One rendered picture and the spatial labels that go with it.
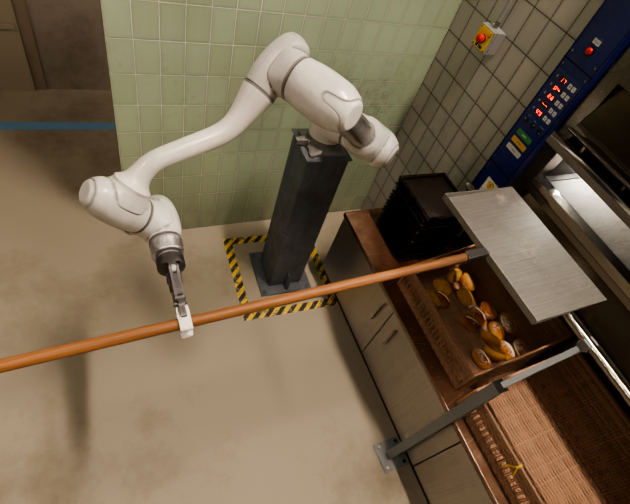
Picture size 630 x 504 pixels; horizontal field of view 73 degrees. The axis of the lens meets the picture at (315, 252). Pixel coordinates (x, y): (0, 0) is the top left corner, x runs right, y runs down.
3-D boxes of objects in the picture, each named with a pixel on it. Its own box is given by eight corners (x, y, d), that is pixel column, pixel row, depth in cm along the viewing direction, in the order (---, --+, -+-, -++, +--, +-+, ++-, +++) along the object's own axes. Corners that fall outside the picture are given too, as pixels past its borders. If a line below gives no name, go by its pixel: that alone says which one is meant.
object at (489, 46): (481, 44, 200) (494, 22, 192) (494, 56, 195) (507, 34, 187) (470, 43, 197) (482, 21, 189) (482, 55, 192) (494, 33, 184)
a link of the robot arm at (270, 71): (235, 68, 115) (273, 95, 112) (276, 12, 113) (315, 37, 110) (253, 90, 127) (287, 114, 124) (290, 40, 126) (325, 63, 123)
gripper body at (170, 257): (182, 246, 116) (190, 274, 111) (183, 263, 122) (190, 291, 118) (153, 251, 113) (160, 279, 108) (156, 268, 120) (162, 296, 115)
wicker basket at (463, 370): (469, 266, 227) (499, 233, 206) (534, 363, 199) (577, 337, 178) (394, 282, 207) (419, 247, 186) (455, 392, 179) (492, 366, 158)
